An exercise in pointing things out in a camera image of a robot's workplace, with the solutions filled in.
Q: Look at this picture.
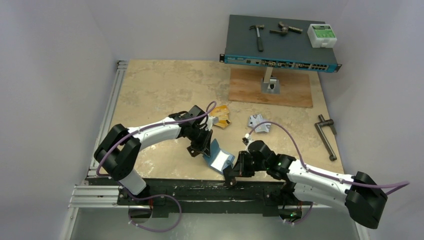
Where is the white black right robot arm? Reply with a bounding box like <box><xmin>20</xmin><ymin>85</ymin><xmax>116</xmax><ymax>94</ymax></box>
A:
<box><xmin>223</xmin><ymin>140</ymin><xmax>388</xmax><ymax>229</ymax></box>

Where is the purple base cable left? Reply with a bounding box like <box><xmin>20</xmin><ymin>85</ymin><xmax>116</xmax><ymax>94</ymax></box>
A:
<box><xmin>122</xmin><ymin>188</ymin><xmax>184</xmax><ymax>233</ymax></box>

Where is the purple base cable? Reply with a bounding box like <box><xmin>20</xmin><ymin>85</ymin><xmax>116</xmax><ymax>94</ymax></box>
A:
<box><xmin>281</xmin><ymin>202</ymin><xmax>314</xmax><ymax>226</ymax></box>
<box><xmin>122</xmin><ymin>188</ymin><xmax>184</xmax><ymax>233</ymax></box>

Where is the aluminium frame rail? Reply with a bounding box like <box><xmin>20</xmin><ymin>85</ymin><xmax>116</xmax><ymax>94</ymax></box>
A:
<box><xmin>67</xmin><ymin>60</ymin><xmax>362</xmax><ymax>210</ymax></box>

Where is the blue network switch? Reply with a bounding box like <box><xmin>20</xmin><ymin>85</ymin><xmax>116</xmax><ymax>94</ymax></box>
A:
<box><xmin>219</xmin><ymin>14</ymin><xmax>342</xmax><ymax>73</ymax></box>

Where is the grey metal crank handle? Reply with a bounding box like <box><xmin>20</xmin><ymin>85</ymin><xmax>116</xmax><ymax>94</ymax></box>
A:
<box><xmin>314</xmin><ymin>114</ymin><xmax>338</xmax><ymax>162</ymax></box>

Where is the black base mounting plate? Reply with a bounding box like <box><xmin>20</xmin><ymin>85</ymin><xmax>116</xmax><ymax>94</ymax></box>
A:
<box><xmin>86</xmin><ymin>177</ymin><xmax>311</xmax><ymax>219</ymax></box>

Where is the small grey hammer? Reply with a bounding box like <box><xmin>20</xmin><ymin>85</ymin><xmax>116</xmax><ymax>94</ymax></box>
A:
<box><xmin>249</xmin><ymin>24</ymin><xmax>265</xmax><ymax>52</ymax></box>

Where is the metal stand post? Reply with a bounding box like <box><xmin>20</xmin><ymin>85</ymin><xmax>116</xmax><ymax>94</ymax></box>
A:
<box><xmin>261</xmin><ymin>67</ymin><xmax>280</xmax><ymax>95</ymax></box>

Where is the white green electrical box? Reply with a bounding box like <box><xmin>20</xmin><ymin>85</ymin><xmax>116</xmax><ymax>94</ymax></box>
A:
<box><xmin>307</xmin><ymin>23</ymin><xmax>338</xmax><ymax>49</ymax></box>

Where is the blue leather card holder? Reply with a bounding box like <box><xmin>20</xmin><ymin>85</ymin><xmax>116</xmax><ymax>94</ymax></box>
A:
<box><xmin>202</xmin><ymin>139</ymin><xmax>236</xmax><ymax>175</ymax></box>

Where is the dark metal clamp tool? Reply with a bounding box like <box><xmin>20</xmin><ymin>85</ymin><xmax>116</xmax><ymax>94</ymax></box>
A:
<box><xmin>269</xmin><ymin>21</ymin><xmax>303</xmax><ymax>36</ymax></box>

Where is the plywood board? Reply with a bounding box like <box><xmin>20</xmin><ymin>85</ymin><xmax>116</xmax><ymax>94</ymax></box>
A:
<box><xmin>228</xmin><ymin>68</ymin><xmax>313</xmax><ymax>108</ymax></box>

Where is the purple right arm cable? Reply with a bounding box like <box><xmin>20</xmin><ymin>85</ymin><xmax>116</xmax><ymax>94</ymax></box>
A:
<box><xmin>244</xmin><ymin>121</ymin><xmax>411</xmax><ymax>196</ymax></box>

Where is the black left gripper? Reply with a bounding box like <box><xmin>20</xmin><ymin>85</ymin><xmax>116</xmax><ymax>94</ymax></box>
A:
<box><xmin>187</xmin><ymin>125</ymin><xmax>213</xmax><ymax>157</ymax></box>

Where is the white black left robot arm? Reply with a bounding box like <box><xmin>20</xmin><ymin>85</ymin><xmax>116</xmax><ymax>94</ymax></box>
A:
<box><xmin>93</xmin><ymin>105</ymin><xmax>215</xmax><ymax>205</ymax></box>

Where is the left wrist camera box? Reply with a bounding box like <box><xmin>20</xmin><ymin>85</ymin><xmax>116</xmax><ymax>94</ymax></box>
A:
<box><xmin>204</xmin><ymin>115</ymin><xmax>215</xmax><ymax>131</ymax></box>

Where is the orange credit card stack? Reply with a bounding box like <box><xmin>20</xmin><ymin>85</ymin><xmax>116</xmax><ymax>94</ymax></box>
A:
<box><xmin>209</xmin><ymin>105</ymin><xmax>231</xmax><ymax>129</ymax></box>

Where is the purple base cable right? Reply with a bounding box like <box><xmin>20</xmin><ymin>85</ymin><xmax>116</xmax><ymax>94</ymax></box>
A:
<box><xmin>281</xmin><ymin>202</ymin><xmax>314</xmax><ymax>226</ymax></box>

